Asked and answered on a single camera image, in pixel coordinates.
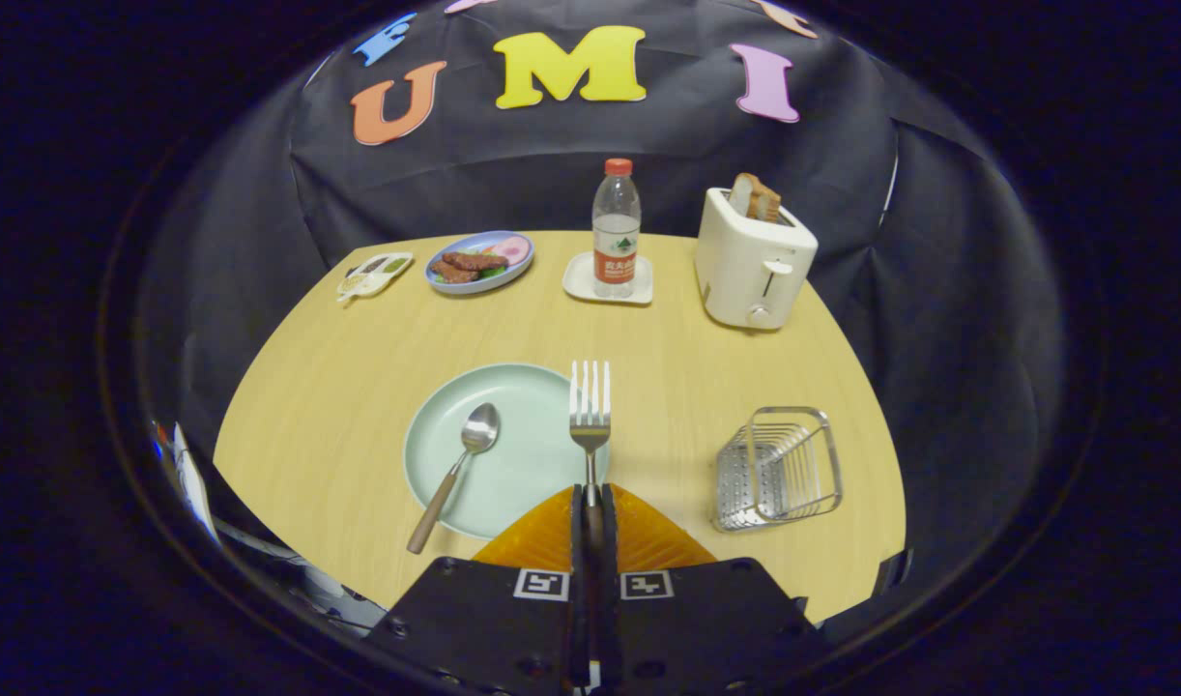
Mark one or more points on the blue plate with food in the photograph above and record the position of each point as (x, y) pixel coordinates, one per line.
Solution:
(455, 285)

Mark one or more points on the brown meat slice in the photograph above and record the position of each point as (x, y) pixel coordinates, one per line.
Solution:
(475, 261)
(452, 275)

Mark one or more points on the pink ham slice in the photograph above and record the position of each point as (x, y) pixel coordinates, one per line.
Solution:
(513, 249)

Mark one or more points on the toast slice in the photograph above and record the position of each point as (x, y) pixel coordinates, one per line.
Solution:
(742, 193)
(769, 205)

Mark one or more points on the clear water bottle red cap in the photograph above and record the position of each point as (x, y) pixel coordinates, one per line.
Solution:
(616, 242)

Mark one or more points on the white divided sauce dish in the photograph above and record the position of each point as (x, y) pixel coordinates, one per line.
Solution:
(373, 274)

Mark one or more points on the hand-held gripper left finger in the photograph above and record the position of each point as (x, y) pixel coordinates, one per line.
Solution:
(484, 628)

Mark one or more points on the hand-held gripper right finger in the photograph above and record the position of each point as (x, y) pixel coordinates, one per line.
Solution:
(706, 628)

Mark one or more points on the black backdrop cloth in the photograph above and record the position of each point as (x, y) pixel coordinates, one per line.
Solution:
(842, 193)

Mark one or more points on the pale green plate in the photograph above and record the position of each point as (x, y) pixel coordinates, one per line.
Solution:
(513, 464)

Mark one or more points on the white square coaster tray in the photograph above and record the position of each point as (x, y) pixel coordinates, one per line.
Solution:
(576, 282)

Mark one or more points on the white toaster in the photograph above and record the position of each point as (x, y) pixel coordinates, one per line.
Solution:
(745, 271)

